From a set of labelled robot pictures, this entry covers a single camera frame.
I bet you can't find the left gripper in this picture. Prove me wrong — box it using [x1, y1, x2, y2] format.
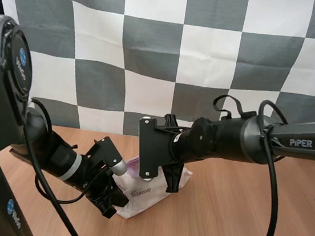
[72, 159, 134, 222]

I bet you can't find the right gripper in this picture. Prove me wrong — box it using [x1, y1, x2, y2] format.
[145, 111, 196, 196]

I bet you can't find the white wet wipes pack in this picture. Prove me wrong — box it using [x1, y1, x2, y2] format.
[107, 151, 195, 228]

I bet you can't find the checked cloth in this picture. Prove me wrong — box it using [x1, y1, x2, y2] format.
[0, 0, 315, 160]

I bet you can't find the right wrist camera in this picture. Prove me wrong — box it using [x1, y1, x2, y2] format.
[132, 115, 167, 183]

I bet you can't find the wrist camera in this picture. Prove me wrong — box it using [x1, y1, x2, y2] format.
[132, 115, 167, 183]
[83, 134, 131, 178]

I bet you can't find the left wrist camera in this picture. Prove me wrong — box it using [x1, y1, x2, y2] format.
[83, 134, 131, 178]

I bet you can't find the black cable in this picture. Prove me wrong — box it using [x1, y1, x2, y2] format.
[10, 96, 104, 236]
[31, 159, 110, 209]
[242, 98, 293, 236]
[211, 93, 249, 120]

